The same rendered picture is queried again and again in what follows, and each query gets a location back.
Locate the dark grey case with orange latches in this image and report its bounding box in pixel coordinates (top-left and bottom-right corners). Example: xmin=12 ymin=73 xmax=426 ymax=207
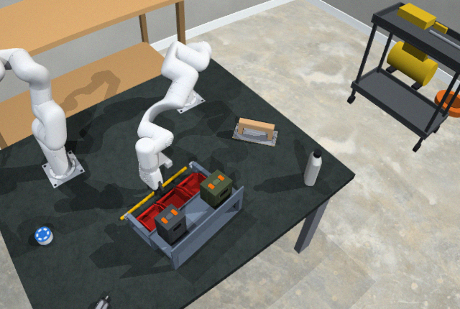
xmin=154 ymin=204 xmax=187 ymax=246

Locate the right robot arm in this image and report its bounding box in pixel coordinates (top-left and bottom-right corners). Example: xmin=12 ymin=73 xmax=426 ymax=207
xmin=0 ymin=48 xmax=76 ymax=180

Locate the grey sanding float with tan wooden handle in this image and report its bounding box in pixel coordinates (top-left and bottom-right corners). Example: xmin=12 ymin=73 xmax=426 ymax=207
xmin=232 ymin=118 xmax=278 ymax=147

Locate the red open bin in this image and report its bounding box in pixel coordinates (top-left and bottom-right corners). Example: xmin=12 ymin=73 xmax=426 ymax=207
xmin=156 ymin=188 xmax=191 ymax=209
xmin=137 ymin=204 xmax=164 ymax=232
xmin=176 ymin=172 xmax=206 ymax=197

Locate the yellow bar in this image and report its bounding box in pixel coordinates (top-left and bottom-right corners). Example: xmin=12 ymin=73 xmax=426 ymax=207
xmin=120 ymin=167 xmax=187 ymax=220

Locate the white bottle with black cap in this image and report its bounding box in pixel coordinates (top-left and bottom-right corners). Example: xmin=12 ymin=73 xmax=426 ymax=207
xmin=304 ymin=149 xmax=322 ymax=186

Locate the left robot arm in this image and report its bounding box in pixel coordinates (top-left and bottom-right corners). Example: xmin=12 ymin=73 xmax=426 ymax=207
xmin=135 ymin=41 xmax=212 ymax=173

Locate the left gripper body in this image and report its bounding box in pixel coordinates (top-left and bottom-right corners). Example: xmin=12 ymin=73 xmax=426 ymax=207
xmin=139 ymin=167 xmax=163 ymax=190

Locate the olive green case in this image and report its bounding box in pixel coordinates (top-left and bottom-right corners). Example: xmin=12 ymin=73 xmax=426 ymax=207
xmin=200 ymin=169 xmax=233 ymax=209

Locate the grey metal rack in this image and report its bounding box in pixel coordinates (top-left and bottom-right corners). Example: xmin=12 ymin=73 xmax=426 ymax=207
xmin=124 ymin=186 xmax=244 ymax=270

